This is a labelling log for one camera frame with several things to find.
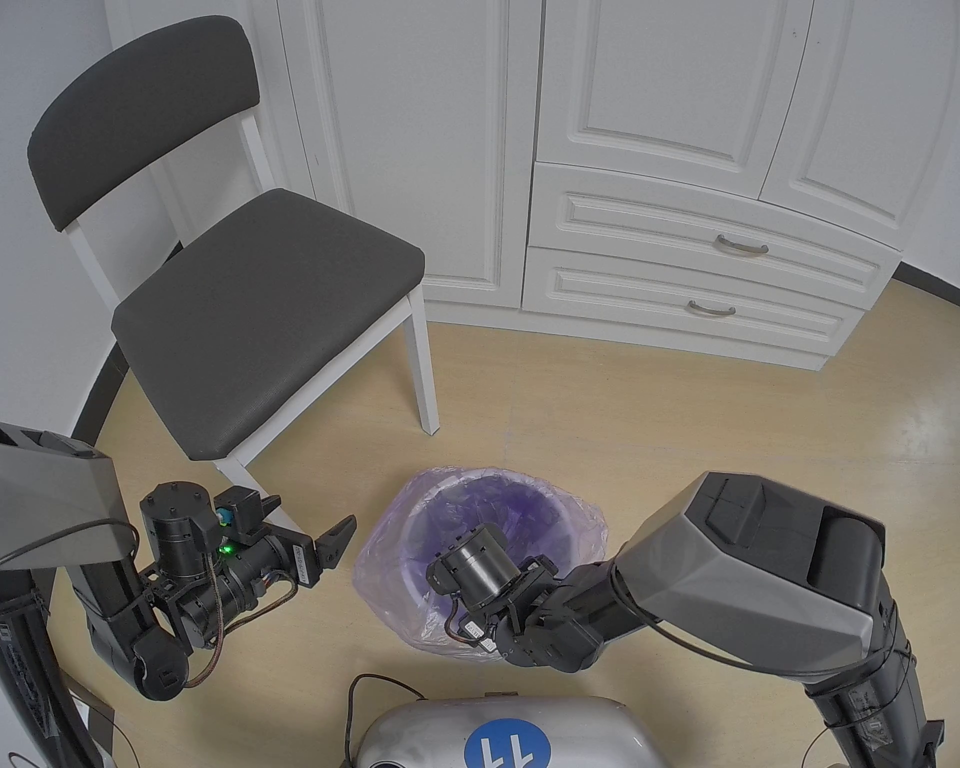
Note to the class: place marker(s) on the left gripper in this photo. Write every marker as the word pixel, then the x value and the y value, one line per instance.
pixel 262 570

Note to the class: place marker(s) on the white trash bin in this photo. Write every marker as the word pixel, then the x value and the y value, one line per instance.
pixel 420 540

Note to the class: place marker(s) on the white wardrobe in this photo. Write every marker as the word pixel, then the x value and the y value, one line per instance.
pixel 637 112

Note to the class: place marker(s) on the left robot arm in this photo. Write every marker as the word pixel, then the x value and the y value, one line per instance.
pixel 60 487

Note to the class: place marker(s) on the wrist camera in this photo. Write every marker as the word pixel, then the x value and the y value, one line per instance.
pixel 534 579
pixel 244 514

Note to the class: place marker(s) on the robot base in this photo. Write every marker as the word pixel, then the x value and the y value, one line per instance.
pixel 480 731

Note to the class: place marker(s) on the purple plastic bag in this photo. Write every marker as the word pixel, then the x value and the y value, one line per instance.
pixel 382 570

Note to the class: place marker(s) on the grey and white chair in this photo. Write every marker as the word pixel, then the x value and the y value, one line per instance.
pixel 262 300

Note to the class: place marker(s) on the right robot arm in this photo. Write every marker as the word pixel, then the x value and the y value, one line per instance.
pixel 750 570

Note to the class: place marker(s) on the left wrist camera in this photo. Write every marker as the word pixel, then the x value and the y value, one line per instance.
pixel 244 514

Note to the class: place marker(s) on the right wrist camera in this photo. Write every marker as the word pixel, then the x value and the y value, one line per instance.
pixel 534 579

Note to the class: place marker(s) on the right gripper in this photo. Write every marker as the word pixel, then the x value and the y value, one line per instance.
pixel 504 628

